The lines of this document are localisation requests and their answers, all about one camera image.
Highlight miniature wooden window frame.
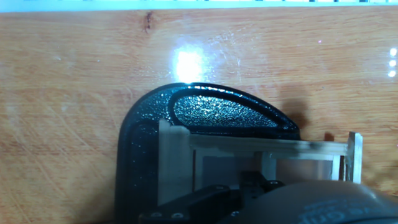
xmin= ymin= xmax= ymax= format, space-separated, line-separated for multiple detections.
xmin=157 ymin=118 xmax=364 ymax=207

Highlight glossy brown wooden board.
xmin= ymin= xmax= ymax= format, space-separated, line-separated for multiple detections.
xmin=0 ymin=5 xmax=398 ymax=224

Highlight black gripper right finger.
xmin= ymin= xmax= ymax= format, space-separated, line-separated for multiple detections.
xmin=239 ymin=170 xmax=285 ymax=208

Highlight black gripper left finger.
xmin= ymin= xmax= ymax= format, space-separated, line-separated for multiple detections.
xmin=140 ymin=184 xmax=243 ymax=224

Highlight black metal C-clamp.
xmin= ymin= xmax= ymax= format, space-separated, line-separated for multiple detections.
xmin=114 ymin=82 xmax=302 ymax=224

